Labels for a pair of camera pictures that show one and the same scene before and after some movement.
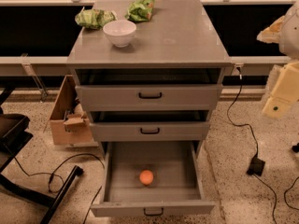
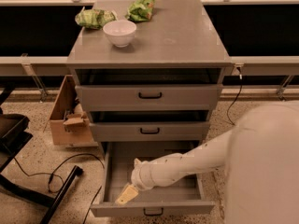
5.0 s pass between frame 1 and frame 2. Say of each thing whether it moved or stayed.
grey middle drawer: stayed
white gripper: moved
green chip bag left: stayed
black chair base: stayed
